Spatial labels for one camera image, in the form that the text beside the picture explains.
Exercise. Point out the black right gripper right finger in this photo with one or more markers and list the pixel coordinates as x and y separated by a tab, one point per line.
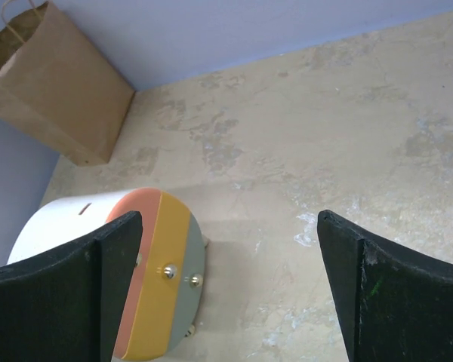
392	303

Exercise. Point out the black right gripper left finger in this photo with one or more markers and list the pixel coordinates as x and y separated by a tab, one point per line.
66	304

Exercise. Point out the brown paper bag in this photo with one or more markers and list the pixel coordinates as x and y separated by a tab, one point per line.
58	88

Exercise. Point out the white cylindrical toy drum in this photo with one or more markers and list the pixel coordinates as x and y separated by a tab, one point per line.
166	285

